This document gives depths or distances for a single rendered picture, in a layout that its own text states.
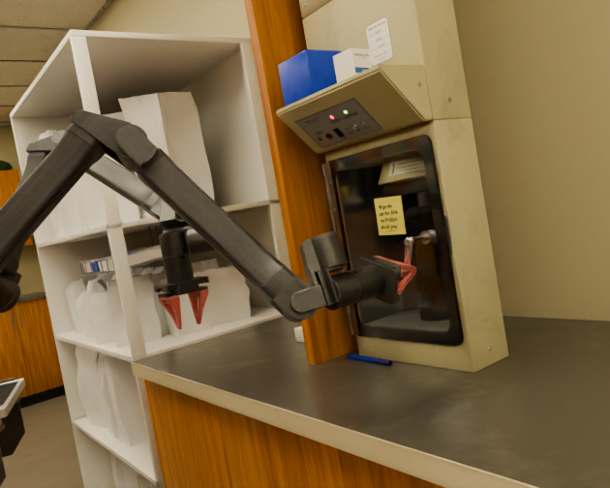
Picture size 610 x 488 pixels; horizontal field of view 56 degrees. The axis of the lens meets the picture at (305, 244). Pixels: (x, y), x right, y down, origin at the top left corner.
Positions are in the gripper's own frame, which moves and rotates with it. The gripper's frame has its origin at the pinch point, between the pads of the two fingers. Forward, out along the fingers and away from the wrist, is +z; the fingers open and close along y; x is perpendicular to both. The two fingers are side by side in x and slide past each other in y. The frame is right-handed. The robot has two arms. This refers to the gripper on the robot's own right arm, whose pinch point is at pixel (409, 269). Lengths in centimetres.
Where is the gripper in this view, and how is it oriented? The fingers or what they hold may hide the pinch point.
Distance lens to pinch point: 109.0
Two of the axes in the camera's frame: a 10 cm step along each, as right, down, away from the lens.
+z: 7.9, -1.8, 5.8
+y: -6.1, -2.3, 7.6
